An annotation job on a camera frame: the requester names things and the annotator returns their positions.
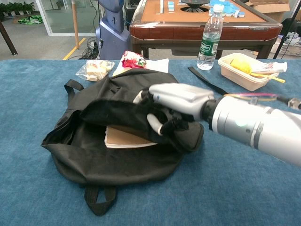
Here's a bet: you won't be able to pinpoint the cardboard box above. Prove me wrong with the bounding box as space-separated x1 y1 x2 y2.
245 0 291 23

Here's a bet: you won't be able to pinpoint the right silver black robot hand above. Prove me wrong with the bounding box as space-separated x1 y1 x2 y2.
133 82 215 137

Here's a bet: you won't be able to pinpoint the yellow round sponge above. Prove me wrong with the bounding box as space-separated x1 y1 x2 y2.
230 58 253 75

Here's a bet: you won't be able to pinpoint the blue table cloth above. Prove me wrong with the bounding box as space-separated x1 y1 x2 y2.
0 58 301 226

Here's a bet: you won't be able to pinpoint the brown mahjong table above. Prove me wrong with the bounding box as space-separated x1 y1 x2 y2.
129 0 283 60

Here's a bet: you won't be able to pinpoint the red snack packet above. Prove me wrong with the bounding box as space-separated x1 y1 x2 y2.
120 50 147 69

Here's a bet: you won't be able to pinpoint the brown spiral notebook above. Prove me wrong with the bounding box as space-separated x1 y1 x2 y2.
104 125 158 149

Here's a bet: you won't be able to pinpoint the wooden pole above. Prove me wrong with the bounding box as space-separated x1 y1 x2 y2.
71 0 81 50

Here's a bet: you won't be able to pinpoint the white plastic basket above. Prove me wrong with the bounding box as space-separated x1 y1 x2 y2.
270 32 301 57

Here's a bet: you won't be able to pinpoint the black fabric backpack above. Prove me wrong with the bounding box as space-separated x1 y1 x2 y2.
41 66 230 217

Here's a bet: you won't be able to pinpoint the cream paper sheet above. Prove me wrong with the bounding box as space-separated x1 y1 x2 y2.
112 58 170 77

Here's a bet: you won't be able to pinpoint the clear plastic water bottle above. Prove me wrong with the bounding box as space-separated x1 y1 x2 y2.
196 4 224 71

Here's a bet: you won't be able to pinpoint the black tripod stand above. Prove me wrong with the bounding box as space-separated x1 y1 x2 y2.
272 0 301 59

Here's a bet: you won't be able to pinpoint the yellow thin stick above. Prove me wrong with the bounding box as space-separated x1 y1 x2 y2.
250 72 286 83

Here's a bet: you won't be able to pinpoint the green fabric heap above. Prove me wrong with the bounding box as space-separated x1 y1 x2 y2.
17 15 44 25

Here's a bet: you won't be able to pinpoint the bagged bread snack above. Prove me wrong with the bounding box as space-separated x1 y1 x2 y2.
75 59 115 82

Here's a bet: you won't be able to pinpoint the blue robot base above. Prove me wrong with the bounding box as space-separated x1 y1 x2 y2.
95 0 131 61

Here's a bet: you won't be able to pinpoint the white toothpaste tube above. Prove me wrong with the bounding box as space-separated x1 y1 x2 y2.
251 61 288 75

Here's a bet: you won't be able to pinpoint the black cable bundle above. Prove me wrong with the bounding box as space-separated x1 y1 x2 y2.
79 36 102 61

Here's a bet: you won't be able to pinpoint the dark table leg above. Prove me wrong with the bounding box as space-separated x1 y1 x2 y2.
0 20 18 56

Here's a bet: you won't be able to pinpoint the beige rectangular tray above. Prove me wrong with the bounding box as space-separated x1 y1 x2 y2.
217 53 280 92

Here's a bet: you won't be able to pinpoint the green potted plants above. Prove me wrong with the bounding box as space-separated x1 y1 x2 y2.
0 1 36 17

